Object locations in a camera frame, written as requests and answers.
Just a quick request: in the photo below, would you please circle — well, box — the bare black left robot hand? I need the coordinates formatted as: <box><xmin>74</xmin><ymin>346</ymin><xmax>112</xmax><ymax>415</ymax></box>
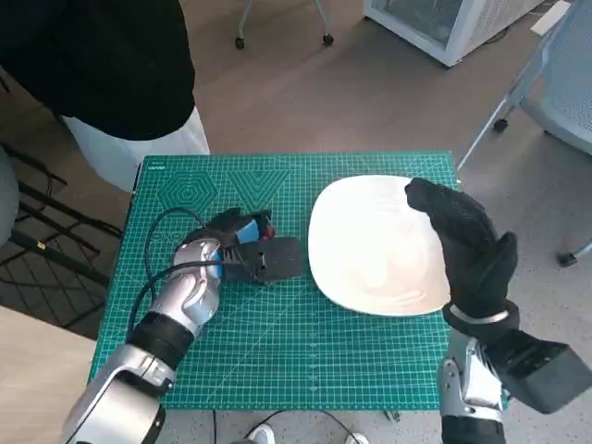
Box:
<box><xmin>202</xmin><ymin>207</ymin><xmax>275</xmax><ymax>249</ymax></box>

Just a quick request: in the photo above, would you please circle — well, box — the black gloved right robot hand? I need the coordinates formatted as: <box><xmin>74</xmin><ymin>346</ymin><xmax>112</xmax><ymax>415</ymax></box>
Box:
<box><xmin>404</xmin><ymin>177</ymin><xmax>519</xmax><ymax>319</ymax></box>

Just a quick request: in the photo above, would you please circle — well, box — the white square plate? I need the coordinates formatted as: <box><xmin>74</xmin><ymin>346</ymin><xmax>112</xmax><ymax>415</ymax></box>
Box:
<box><xmin>307</xmin><ymin>174</ymin><xmax>457</xmax><ymax>317</ymax></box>

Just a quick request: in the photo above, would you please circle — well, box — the green cutting mat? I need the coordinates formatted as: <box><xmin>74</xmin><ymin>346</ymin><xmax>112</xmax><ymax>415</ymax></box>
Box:
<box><xmin>84</xmin><ymin>149</ymin><xmax>459</xmax><ymax>413</ymax></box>

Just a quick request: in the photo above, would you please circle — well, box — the blue-grey chair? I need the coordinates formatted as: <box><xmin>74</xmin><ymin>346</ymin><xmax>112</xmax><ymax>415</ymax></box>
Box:
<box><xmin>456</xmin><ymin>0</ymin><xmax>592</xmax><ymax>267</ymax></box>

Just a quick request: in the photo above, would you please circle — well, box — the person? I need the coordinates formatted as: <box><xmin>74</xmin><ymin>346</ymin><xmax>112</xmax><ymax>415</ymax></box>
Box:
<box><xmin>0</xmin><ymin>0</ymin><xmax>212</xmax><ymax>193</ymax></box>

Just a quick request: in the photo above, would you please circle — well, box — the office chair base with casters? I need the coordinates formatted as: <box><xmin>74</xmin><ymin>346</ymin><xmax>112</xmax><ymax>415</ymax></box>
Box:
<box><xmin>233</xmin><ymin>0</ymin><xmax>335</xmax><ymax>50</ymax></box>

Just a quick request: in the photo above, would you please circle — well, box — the grey round seat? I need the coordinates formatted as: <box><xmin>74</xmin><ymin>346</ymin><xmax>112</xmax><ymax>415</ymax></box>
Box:
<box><xmin>0</xmin><ymin>147</ymin><xmax>20</xmax><ymax>249</ymax></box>

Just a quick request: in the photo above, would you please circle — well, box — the white cabinet appliance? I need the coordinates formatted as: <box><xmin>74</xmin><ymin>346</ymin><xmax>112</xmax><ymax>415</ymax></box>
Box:
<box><xmin>363</xmin><ymin>0</ymin><xmax>547</xmax><ymax>68</ymax></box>

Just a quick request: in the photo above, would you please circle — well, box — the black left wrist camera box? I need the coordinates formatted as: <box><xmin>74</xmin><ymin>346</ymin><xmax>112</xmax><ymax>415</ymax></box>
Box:
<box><xmin>221</xmin><ymin>236</ymin><xmax>305</xmax><ymax>286</ymax></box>

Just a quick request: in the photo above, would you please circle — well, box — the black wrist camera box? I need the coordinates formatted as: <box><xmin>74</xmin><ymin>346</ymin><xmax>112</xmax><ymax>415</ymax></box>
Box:
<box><xmin>221</xmin><ymin>236</ymin><xmax>305</xmax><ymax>286</ymax></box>
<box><xmin>485</xmin><ymin>327</ymin><xmax>583</xmax><ymax>415</ymax></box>

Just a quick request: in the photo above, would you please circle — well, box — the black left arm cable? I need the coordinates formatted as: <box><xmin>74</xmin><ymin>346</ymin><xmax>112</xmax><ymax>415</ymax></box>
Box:
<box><xmin>127</xmin><ymin>207</ymin><xmax>224</xmax><ymax>335</ymax></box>

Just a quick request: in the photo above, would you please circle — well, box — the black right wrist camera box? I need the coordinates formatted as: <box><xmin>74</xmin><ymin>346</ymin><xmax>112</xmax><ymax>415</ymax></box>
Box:
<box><xmin>485</xmin><ymin>327</ymin><xmax>583</xmax><ymax>415</ymax></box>

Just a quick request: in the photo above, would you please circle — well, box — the black wire rack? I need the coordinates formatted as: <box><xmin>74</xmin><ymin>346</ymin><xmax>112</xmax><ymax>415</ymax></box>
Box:
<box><xmin>0</xmin><ymin>73</ymin><xmax>124</xmax><ymax>327</ymax></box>

